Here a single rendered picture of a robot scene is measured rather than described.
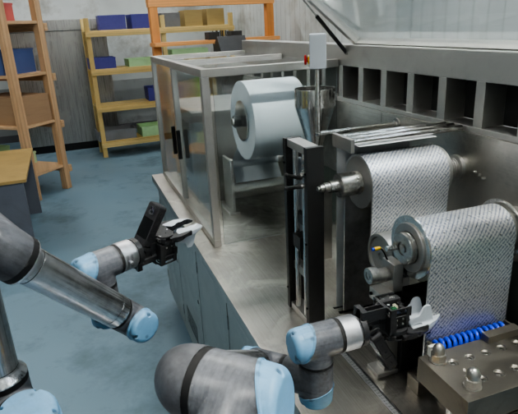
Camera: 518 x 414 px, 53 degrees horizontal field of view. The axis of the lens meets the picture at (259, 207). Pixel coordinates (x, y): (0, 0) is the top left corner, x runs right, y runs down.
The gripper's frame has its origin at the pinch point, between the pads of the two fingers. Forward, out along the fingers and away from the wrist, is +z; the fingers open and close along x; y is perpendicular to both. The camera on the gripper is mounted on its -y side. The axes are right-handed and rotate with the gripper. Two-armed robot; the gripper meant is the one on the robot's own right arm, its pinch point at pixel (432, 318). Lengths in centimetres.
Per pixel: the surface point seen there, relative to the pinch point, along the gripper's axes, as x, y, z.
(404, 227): 7.5, 20.5, -3.5
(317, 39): 58, 60, 0
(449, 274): -0.3, 10.5, 3.4
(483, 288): -0.3, 4.7, 13.5
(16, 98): 508, 4, -125
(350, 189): 27.9, 24.1, -6.0
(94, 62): 684, 26, -35
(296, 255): 43.6, 0.3, -14.9
